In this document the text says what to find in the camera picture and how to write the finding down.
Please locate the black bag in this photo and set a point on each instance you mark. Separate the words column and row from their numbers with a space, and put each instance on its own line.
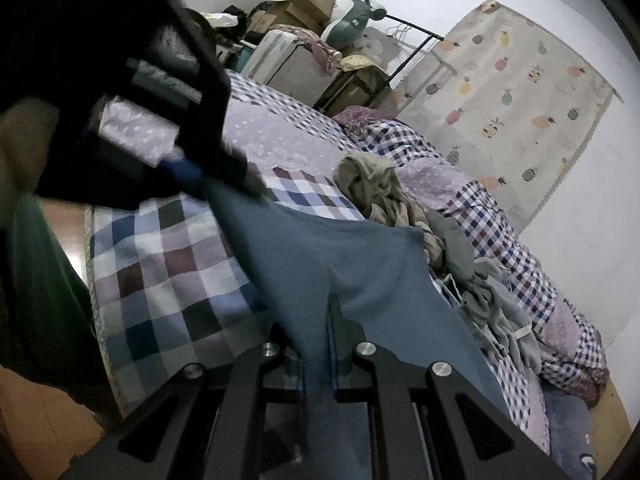
column 235, row 25

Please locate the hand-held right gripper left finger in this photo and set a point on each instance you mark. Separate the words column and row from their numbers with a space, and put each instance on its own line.
column 280, row 370

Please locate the checkered pillow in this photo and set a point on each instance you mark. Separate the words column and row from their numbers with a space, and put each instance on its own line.
column 500, row 230

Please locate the checked bed sheet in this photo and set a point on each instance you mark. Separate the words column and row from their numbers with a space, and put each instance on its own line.
column 165, row 270

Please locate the light grey garment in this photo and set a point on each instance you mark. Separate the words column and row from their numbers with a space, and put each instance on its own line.
column 500, row 315

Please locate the yellow cloth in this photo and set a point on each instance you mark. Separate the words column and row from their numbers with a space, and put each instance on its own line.
column 360, row 62

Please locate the blue cartoon print pillow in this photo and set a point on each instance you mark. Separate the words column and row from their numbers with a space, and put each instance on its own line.
column 570, row 435

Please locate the black clothes rack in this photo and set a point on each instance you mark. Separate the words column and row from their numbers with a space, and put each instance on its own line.
column 410, row 50

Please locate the person's green shirt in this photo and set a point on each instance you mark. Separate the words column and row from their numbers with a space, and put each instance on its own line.
column 30, row 285

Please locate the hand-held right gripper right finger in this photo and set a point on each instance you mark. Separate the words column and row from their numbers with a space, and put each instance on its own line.
column 336, row 350

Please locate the green plush toy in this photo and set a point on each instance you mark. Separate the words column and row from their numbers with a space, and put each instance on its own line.
column 350, row 22

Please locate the dark green shirt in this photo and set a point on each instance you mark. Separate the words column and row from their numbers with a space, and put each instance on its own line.
column 457, row 250

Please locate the wooden headboard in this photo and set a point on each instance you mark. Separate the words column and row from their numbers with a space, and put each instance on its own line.
column 617, row 410

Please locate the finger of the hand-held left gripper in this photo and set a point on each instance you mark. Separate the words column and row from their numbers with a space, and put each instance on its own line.
column 185, row 172
column 215, row 90

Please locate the teal fleece sweater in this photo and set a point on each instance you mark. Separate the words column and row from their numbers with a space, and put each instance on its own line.
column 350, row 260

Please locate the khaki garment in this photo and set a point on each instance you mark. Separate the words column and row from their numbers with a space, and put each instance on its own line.
column 380, row 190

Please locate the white ribbed suitcase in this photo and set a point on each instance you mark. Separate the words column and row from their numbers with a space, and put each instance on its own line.
column 290, row 70

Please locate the person's left forearm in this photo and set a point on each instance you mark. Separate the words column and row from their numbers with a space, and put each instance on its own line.
column 22, row 150

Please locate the pineapple print curtain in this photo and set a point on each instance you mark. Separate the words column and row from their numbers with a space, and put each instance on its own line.
column 510, row 100

